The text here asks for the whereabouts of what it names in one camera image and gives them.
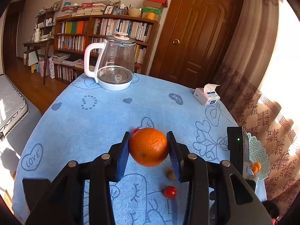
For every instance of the wooden bookshelf with books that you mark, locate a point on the wooden bookshelf with books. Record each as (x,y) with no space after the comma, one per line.
(77,37)

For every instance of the brown kiwi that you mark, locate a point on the brown kiwi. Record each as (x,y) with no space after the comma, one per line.
(171,174)

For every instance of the pink bin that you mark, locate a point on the pink bin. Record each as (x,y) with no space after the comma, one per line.
(43,68)

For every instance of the green cardboard box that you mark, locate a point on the green cardboard box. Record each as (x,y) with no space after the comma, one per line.
(151,11)

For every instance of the patterned beige curtain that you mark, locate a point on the patterned beige curtain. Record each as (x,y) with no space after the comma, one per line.
(262,75)

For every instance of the white and blue tissue pack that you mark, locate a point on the white and blue tissue pack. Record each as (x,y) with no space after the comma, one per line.
(207,96)

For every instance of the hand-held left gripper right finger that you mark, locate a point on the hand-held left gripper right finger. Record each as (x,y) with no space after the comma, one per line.
(174,157)

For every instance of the wooden shelf unit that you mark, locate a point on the wooden shelf unit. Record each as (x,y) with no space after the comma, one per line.
(46,23)

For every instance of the orange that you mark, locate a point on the orange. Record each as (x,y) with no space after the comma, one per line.
(258,166)
(253,169)
(148,146)

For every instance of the dark wooden door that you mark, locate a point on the dark wooden door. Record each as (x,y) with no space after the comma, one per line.
(11,35)

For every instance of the light blue lattice basket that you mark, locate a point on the light blue lattice basket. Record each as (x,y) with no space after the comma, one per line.
(260,150)

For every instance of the dark fuzzy item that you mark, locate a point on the dark fuzzy item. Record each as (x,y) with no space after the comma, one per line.
(271,209)

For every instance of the small picture frame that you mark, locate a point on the small picture frame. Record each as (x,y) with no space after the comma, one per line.
(109,9)

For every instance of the brass door knob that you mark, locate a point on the brass door knob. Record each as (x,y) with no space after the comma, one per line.
(175,41)

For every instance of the grey mesh cushion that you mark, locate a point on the grey mesh cushion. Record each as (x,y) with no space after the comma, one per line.
(10,103)

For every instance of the brown wooden door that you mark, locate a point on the brown wooden door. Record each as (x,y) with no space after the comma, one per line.
(199,32)

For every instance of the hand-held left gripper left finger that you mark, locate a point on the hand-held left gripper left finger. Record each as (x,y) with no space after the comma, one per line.
(124,157)

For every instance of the red tomato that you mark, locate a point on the red tomato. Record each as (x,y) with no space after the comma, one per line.
(135,131)
(170,191)

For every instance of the wooden desk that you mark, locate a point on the wooden desk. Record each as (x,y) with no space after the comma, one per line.
(37,43)

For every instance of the woven round pot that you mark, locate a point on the woven round pot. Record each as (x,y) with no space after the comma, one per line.
(135,12)

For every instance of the brown cardboard box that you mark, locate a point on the brown cardboard box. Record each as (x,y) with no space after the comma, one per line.
(152,4)

